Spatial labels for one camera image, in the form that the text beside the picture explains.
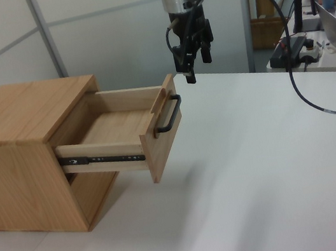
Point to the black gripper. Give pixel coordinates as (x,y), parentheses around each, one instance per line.
(200,30)

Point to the black metal drawer slide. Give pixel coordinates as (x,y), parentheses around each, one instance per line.
(109,158)

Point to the wooden two-drawer cabinet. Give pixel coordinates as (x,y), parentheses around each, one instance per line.
(18,176)

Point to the grey metal pole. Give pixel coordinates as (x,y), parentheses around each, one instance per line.
(251,37)

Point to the brown wooden crate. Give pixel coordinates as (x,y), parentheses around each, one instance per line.
(268,31)

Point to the black power box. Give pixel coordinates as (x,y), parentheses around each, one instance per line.
(293,48)

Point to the grey emergency stop button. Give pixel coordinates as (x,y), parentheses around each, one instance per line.
(310,48)

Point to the black monitor stand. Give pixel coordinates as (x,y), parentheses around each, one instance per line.
(298,10)

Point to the scissors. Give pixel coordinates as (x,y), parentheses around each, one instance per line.
(324,46)

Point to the grey office desk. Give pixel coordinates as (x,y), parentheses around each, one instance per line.
(329,64)

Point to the grey corner partition post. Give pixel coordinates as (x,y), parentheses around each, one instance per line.
(45,33)

